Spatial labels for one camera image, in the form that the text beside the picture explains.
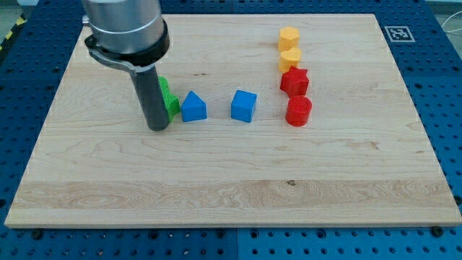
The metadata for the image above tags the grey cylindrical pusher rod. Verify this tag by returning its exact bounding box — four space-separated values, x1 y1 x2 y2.
131 65 170 131

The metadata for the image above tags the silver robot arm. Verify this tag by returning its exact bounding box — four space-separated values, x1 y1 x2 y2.
82 0 170 131

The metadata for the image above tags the red cylinder block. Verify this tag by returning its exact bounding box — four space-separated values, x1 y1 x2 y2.
285 95 313 126

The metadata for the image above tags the wooden board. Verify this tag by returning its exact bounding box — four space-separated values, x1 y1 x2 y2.
5 14 461 229

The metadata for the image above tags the white fiducial marker tag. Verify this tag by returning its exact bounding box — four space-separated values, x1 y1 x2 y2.
385 26 415 43

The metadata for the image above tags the blue house-shaped block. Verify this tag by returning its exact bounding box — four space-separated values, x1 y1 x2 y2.
180 91 207 122

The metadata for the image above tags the white cable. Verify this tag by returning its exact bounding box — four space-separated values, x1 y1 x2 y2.
440 9 462 35

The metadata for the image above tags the blue cube block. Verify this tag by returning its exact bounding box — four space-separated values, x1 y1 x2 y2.
231 90 257 123

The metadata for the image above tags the red star block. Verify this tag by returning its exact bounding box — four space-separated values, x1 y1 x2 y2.
280 66 310 98

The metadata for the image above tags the green star block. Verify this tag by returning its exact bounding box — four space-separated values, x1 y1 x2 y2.
162 91 180 122

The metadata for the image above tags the yellow hexagon block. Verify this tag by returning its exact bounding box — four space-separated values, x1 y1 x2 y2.
278 26 300 52

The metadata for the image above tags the yellow heart block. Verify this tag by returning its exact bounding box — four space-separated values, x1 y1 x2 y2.
278 47 302 73

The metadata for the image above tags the black clamp ring mount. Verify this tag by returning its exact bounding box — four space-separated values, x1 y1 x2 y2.
84 15 170 72

